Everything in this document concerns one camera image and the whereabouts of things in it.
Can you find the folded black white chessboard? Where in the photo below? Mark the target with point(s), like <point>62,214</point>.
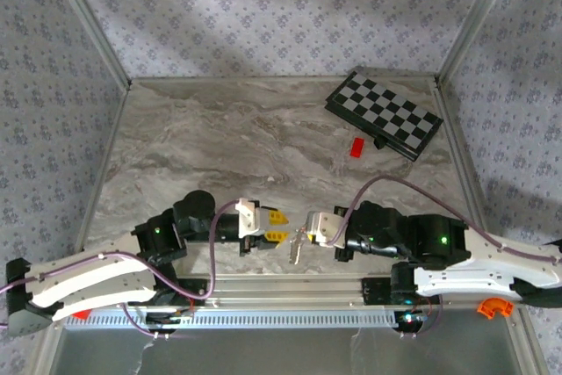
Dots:
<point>386,107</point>

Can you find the small red plastic block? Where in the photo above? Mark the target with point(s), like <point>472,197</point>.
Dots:
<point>357,147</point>

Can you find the aluminium frame post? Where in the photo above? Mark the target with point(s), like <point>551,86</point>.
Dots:
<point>94,26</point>
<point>474,19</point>

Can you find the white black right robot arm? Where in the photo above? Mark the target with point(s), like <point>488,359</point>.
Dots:
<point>492,278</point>

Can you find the small circuit board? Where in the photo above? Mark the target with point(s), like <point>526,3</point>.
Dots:
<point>169,318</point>
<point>415,318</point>

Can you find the aluminium front rail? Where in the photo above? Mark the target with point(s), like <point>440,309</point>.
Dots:
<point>285,289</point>

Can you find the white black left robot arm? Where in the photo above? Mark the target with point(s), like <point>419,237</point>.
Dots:
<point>88,283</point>

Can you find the aluminium side rail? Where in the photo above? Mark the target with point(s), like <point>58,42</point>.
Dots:
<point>98,177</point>
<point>470,173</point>

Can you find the clear plastic bag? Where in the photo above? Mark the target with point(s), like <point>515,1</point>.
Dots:
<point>294,254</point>

